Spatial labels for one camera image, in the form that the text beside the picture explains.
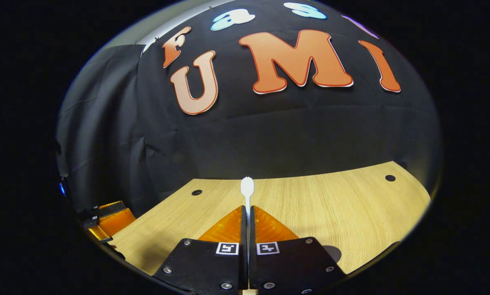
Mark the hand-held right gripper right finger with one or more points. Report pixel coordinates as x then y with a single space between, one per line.
290 266

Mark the white toothbrush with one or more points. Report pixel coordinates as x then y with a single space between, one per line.
247 186

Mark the black backdrop cloth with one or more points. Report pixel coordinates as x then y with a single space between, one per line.
269 135

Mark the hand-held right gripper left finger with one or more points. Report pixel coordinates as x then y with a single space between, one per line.
212 266

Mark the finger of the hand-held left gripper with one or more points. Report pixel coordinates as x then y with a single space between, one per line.
116 221

